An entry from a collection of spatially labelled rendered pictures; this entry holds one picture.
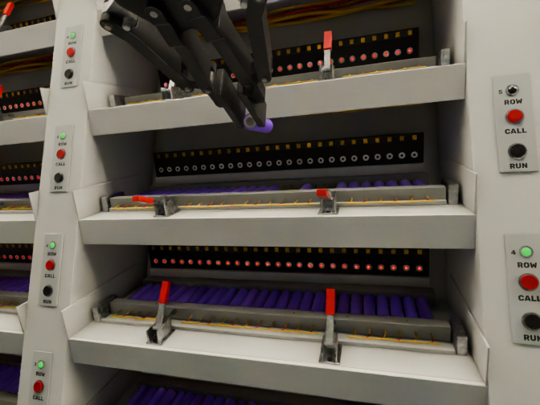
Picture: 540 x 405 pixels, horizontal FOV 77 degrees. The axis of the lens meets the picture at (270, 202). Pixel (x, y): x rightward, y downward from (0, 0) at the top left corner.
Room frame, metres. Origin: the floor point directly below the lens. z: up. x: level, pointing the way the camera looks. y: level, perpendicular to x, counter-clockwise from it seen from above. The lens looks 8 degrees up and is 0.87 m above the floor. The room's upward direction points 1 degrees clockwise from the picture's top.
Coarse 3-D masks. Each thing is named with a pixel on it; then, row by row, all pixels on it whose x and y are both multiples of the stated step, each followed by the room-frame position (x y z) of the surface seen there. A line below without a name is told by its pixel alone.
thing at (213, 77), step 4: (184, 72) 0.30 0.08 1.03; (188, 72) 0.30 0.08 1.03; (212, 72) 0.31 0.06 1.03; (188, 76) 0.30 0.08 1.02; (192, 76) 0.30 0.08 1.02; (212, 76) 0.31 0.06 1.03; (216, 76) 0.31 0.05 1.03; (192, 80) 0.30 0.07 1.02; (212, 80) 0.31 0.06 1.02; (196, 84) 0.31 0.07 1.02; (196, 88) 0.31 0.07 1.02; (212, 96) 0.33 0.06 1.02; (216, 100) 0.33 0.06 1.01; (216, 104) 0.34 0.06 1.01; (220, 104) 0.34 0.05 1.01
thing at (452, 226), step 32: (448, 160) 0.52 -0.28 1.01; (96, 192) 0.61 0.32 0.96; (128, 192) 0.69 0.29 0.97; (448, 192) 0.45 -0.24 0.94; (96, 224) 0.57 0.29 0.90; (128, 224) 0.56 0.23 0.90; (160, 224) 0.54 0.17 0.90; (192, 224) 0.52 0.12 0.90; (224, 224) 0.51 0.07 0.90; (256, 224) 0.49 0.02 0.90; (288, 224) 0.48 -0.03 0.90; (320, 224) 0.47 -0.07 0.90; (352, 224) 0.45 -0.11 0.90; (384, 224) 0.44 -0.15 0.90; (416, 224) 0.43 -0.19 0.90; (448, 224) 0.42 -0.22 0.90
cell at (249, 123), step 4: (248, 116) 0.37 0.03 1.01; (244, 120) 0.37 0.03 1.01; (248, 120) 0.37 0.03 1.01; (252, 120) 0.37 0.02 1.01; (268, 120) 0.41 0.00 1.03; (244, 124) 0.37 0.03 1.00; (248, 124) 0.37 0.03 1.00; (252, 124) 0.37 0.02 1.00; (256, 124) 0.37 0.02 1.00; (268, 124) 0.41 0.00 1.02; (248, 128) 0.37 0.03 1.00; (252, 128) 0.37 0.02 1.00; (256, 128) 0.37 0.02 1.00; (260, 128) 0.39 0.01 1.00; (264, 128) 0.40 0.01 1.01; (268, 128) 0.41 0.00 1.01; (264, 132) 0.42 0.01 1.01; (268, 132) 0.43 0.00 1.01
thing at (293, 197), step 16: (224, 192) 0.57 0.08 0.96; (240, 192) 0.56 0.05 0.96; (256, 192) 0.54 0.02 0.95; (272, 192) 0.53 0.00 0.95; (288, 192) 0.52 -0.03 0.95; (304, 192) 0.51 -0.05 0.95; (336, 192) 0.50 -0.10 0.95; (352, 192) 0.49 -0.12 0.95; (368, 192) 0.49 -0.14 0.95; (384, 192) 0.48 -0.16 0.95; (400, 192) 0.48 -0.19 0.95; (416, 192) 0.47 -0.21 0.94; (432, 192) 0.46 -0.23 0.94; (112, 208) 0.60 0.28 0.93; (128, 208) 0.59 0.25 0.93; (144, 208) 0.58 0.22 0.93
